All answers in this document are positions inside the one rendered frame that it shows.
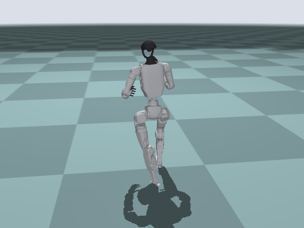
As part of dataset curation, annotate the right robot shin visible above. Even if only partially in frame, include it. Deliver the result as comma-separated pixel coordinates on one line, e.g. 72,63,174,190
156,131,164,165

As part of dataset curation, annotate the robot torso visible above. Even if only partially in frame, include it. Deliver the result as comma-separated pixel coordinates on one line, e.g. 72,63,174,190
139,60,164,120

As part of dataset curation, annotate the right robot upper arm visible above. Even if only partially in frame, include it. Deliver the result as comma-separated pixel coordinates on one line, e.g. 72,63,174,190
162,63,174,89

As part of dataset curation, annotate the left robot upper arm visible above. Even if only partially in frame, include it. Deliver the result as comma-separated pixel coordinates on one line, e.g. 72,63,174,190
122,66,141,96

